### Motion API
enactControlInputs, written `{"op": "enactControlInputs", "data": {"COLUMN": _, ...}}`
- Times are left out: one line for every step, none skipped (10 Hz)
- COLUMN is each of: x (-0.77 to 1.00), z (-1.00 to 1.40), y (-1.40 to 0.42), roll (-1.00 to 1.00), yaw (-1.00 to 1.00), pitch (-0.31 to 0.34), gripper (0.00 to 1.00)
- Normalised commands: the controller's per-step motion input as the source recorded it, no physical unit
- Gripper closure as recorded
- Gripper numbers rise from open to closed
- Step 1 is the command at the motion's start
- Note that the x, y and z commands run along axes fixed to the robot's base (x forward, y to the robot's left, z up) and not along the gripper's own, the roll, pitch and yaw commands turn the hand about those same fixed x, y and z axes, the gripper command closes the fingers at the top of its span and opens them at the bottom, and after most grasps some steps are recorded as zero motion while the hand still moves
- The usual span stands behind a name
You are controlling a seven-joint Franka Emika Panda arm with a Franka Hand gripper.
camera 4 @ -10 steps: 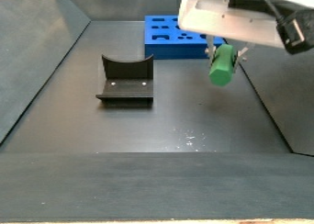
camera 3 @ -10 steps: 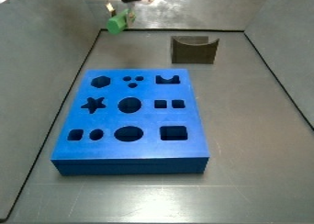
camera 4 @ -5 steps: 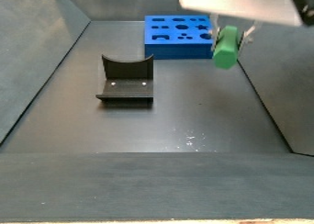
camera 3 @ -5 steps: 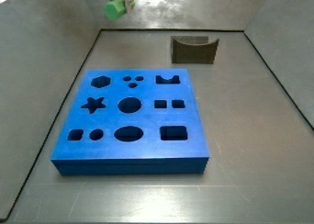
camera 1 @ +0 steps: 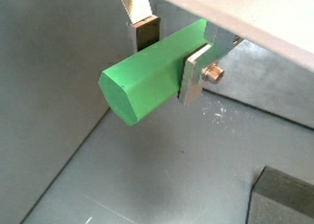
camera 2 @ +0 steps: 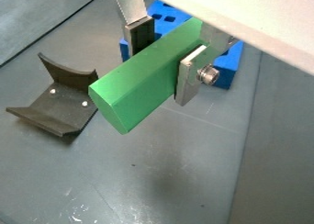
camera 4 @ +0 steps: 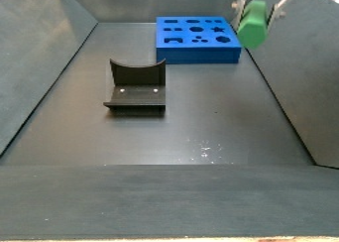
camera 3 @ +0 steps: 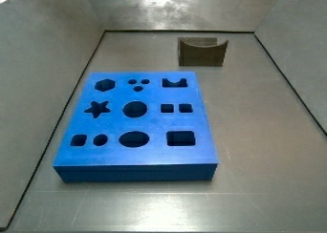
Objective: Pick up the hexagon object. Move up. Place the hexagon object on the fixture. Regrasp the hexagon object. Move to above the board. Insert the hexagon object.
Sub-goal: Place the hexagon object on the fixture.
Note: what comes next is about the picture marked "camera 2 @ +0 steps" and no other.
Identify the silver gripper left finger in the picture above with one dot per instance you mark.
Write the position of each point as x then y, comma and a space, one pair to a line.
138, 24

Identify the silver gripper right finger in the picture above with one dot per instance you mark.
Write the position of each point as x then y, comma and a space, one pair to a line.
197, 69

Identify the green hexagon prism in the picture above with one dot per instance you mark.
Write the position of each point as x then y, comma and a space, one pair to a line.
133, 89

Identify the blue shape sorter block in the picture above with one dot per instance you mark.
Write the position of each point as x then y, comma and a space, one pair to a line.
180, 59

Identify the black curved cradle holder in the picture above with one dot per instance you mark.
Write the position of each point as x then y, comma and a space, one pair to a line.
63, 109

